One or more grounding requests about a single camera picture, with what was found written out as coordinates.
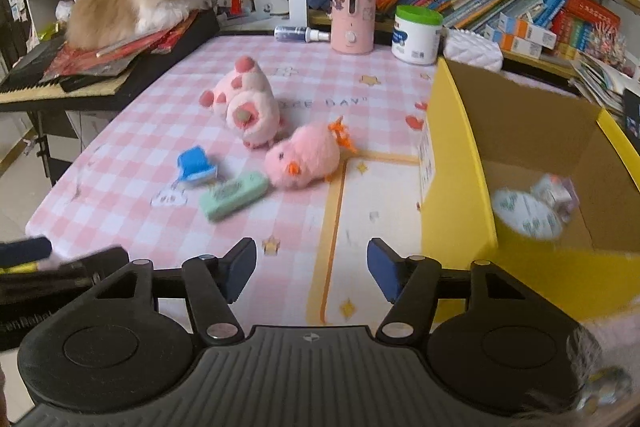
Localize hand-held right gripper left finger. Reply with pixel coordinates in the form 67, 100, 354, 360
94, 237, 258, 347

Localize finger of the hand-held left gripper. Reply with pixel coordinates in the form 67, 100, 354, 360
0, 236, 54, 270
45, 246, 131, 282

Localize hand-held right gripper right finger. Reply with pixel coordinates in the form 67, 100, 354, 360
367, 237, 532, 347

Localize yellow cardboard box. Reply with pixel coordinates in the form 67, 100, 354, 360
419, 56, 640, 323

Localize yellow tape roll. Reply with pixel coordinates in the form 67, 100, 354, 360
492, 187, 563, 242

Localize grey purple toy truck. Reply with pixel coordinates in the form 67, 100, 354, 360
532, 174, 578, 223

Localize green eraser block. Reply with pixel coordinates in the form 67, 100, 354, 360
199, 171, 269, 222

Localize pink checked tablecloth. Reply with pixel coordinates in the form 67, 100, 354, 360
25, 32, 501, 328

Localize black keyboard stand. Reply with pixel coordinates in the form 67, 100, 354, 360
27, 107, 83, 188

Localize blue white small toy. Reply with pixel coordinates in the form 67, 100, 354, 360
176, 146, 221, 184

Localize pink chick plush toy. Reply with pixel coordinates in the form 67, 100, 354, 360
264, 117, 358, 190

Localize pink paw plush toy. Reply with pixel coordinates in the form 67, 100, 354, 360
199, 56, 286, 150

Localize black keyboard piano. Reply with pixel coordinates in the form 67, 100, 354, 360
0, 10, 221, 113

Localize red booklets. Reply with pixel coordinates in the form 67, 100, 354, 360
45, 10, 201, 80

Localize white jar green lid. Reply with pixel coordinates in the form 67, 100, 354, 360
391, 5, 444, 66

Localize white quilted tissue pack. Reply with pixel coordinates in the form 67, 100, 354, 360
442, 28, 503, 73

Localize small spray bottle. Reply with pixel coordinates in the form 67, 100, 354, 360
274, 26, 332, 44

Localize orange blue white carton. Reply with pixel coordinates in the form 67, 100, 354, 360
482, 30, 543, 60
492, 10, 558, 48

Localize pink humidifier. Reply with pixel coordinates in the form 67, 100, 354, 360
331, 0, 378, 55

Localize stack of papers and booklets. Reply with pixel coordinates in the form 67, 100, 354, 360
570, 52, 640, 113

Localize black smartphone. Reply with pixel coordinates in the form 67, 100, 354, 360
622, 88, 640, 135

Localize red boxed book set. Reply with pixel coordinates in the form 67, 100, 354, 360
552, 0, 621, 58

